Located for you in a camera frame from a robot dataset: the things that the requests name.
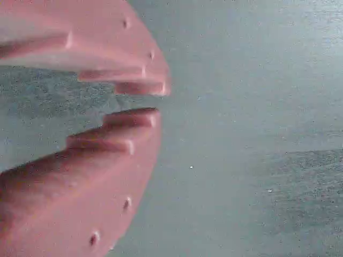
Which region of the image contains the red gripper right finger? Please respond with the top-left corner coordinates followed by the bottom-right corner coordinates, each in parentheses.
top-left (0, 0), bottom-right (172, 97)

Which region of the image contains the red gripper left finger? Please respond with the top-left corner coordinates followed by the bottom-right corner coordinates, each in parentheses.
top-left (0, 107), bottom-right (162, 257)

